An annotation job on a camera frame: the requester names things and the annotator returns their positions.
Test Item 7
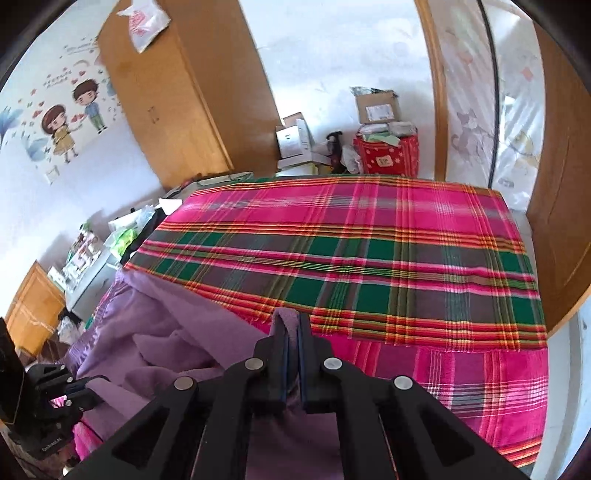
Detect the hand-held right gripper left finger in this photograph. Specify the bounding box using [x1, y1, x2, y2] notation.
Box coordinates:
[62, 310, 296, 480]

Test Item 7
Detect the crumpled white bag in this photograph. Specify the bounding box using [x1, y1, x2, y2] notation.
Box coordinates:
[342, 145, 364, 175]

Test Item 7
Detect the black hanging cable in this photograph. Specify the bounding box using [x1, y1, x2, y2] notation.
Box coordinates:
[477, 0, 503, 186]

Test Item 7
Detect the wooden wardrobe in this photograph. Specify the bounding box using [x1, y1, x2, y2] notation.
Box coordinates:
[97, 0, 283, 192]

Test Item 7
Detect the cartoon couple wall sticker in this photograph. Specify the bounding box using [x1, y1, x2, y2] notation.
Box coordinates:
[0, 41, 122, 185]

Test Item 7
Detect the pink green plaid blanket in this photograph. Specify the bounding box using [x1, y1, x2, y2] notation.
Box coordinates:
[122, 175, 550, 352]

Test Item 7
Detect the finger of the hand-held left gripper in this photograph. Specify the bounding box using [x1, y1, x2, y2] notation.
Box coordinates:
[69, 375, 110, 394]
[65, 392, 100, 413]

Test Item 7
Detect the wooden cabinet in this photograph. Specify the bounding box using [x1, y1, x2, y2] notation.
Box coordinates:
[2, 261, 68, 359]

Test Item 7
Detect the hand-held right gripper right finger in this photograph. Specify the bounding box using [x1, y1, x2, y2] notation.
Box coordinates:
[298, 313, 532, 480]

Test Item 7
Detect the red box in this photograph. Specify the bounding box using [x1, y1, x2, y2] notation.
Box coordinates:
[354, 131, 421, 178]

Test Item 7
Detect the flat white box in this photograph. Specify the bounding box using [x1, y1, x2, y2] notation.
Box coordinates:
[277, 157, 325, 170]

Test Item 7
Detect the black cloth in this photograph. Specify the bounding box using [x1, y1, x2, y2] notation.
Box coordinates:
[137, 208, 174, 246]

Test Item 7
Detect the pale green packet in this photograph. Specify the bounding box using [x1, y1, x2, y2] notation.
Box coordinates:
[107, 207, 156, 260]

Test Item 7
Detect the white drawer unit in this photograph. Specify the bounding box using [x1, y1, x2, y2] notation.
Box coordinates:
[65, 250, 123, 322]

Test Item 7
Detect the grey packet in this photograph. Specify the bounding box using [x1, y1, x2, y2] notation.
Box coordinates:
[360, 121, 417, 139]

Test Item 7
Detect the pink checked bed sheet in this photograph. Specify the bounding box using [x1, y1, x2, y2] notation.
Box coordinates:
[69, 335, 550, 469]

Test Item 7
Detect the purple sweater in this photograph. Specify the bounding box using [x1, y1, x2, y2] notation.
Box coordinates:
[65, 268, 342, 480]

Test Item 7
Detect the white plastic bag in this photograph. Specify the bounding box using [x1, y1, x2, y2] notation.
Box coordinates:
[116, 0, 171, 54]

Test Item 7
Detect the black bottle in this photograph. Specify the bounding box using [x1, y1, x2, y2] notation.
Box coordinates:
[325, 131, 345, 174]

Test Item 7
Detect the cardboard box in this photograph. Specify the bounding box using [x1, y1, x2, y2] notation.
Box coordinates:
[349, 87, 400, 125]

